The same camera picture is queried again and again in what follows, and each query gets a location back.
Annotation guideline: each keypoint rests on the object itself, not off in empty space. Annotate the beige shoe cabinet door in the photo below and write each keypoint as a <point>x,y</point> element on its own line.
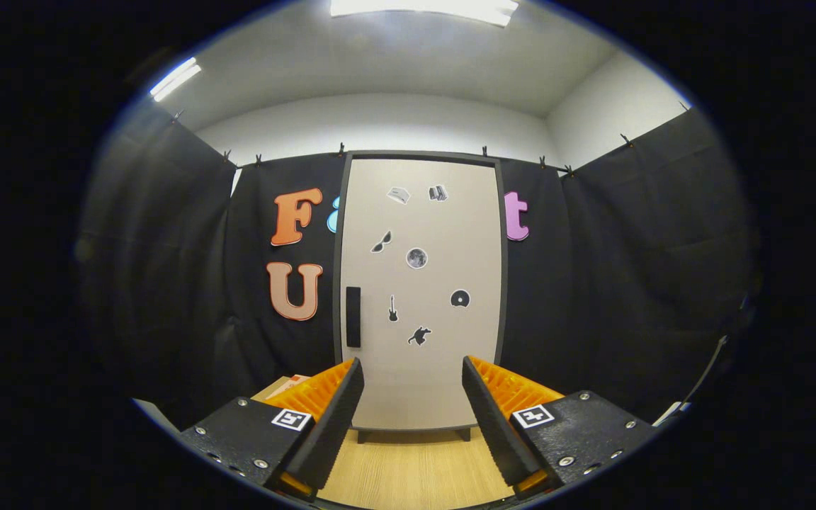
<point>443,234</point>

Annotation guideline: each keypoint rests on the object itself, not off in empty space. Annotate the black backdrop cloth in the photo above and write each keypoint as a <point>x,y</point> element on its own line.
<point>592,283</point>

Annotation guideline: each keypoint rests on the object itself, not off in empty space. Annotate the dark grey shoe cabinet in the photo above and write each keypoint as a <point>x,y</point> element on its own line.
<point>336,269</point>

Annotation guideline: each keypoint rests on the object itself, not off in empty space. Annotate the narrow ceiling light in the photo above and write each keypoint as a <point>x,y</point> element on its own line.
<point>176,78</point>

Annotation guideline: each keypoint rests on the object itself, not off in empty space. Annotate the white and green object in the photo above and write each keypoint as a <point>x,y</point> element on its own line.
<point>673,412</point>

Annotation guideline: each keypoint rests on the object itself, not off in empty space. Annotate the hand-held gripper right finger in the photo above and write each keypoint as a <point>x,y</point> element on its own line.
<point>496,425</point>

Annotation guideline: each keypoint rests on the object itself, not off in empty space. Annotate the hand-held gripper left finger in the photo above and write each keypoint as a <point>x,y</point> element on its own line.
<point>326,425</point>

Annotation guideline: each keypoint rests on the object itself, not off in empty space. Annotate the wide ceiling light panel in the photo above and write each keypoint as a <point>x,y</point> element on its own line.
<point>436,8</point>

